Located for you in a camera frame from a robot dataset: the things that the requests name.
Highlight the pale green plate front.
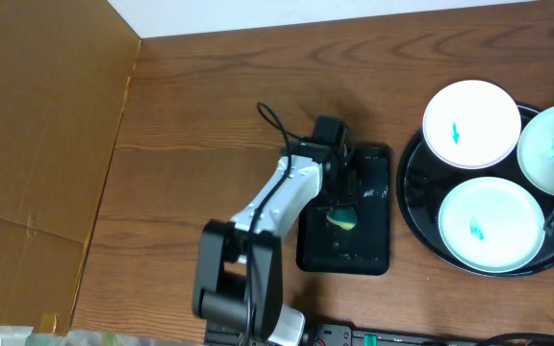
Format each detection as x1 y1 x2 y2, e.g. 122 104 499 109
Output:
438 177 544 274

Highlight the green yellow sponge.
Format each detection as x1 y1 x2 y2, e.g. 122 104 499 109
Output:
326 207 358 231

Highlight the white plate green stain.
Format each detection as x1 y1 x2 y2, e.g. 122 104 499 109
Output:
422 80 521 170

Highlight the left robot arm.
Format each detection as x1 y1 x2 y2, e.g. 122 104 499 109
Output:
191 141 353 345

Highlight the round black tray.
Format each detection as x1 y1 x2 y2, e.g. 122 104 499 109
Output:
396 129 554 278

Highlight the black rectangular tray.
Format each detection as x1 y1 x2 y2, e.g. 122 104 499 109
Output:
296 143 391 276

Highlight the cardboard panel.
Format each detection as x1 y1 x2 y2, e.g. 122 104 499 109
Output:
0 0 140 334

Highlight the black camera cable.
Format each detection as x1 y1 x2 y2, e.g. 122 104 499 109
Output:
242 101 355 346

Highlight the black cable bottom right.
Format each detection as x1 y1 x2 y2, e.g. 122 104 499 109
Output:
473 332 554 346

